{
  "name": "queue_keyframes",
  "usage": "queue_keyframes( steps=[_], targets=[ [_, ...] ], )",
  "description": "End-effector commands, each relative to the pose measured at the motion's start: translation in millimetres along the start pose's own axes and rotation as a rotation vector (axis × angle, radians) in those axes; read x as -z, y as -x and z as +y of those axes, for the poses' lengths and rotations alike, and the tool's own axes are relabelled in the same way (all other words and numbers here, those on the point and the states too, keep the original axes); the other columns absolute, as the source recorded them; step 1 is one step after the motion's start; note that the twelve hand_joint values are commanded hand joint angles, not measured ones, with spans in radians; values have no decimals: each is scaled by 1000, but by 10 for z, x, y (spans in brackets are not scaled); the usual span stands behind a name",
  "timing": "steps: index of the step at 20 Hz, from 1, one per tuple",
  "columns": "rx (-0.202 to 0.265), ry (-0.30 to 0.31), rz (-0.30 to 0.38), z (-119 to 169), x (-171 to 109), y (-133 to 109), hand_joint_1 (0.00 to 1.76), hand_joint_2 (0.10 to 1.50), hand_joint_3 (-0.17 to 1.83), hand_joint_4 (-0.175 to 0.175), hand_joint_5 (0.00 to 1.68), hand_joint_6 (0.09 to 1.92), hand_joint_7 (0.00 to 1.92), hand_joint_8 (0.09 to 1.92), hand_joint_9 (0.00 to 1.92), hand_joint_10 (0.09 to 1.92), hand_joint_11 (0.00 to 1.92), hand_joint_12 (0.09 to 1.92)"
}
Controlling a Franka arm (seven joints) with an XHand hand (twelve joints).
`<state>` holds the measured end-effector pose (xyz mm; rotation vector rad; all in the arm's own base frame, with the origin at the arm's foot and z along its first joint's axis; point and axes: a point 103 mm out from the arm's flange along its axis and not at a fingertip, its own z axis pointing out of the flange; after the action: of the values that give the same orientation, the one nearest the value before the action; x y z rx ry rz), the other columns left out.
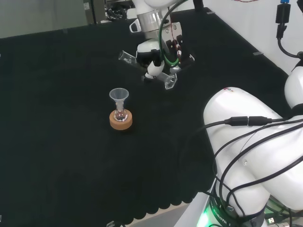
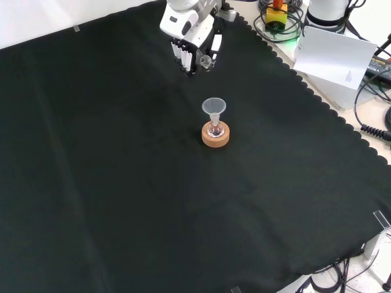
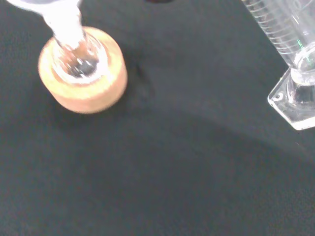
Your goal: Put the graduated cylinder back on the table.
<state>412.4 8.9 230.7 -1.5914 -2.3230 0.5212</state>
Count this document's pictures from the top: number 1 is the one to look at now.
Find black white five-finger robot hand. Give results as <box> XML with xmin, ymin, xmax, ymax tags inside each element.
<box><xmin>136</xmin><ymin>21</ymin><xmax>196</xmax><ymax>83</ymax></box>

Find clear glass graduated cylinder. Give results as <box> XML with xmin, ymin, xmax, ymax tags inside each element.
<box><xmin>118</xmin><ymin>50</ymin><xmax>178</xmax><ymax>90</ymax></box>

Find clear plastic funnel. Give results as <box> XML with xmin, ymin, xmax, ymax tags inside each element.
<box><xmin>109</xmin><ymin>88</ymin><xmax>130</xmax><ymax>107</ymax></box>

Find clear round-bottom flask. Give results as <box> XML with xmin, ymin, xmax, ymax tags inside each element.
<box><xmin>113</xmin><ymin>104</ymin><xmax>129</xmax><ymax>123</ymax></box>

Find grey equipment cabinet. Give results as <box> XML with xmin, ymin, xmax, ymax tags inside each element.
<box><xmin>82</xmin><ymin>0</ymin><xmax>112</xmax><ymax>25</ymax></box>

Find black cloth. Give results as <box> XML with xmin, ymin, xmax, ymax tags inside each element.
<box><xmin>0</xmin><ymin>6</ymin><xmax>295</xmax><ymax>225</ymax></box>

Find green cable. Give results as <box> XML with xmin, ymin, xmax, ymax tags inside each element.
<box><xmin>159</xmin><ymin>0</ymin><xmax>181</xmax><ymax>69</ymax></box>

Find cork ring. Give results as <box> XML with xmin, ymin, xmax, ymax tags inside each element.
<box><xmin>109</xmin><ymin>109</ymin><xmax>134</xmax><ymax>131</ymax></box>

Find black cable with inline connector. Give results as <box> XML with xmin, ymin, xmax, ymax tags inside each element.
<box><xmin>178</xmin><ymin>115</ymin><xmax>303</xmax><ymax>182</ymax></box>

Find thin black cable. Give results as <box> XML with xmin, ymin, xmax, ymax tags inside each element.
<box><xmin>212</xmin><ymin>122</ymin><xmax>303</xmax><ymax>213</ymax></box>

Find black camera cable blue plug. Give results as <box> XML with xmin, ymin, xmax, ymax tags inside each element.
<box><xmin>275</xmin><ymin>0</ymin><xmax>303</xmax><ymax>59</ymax></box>

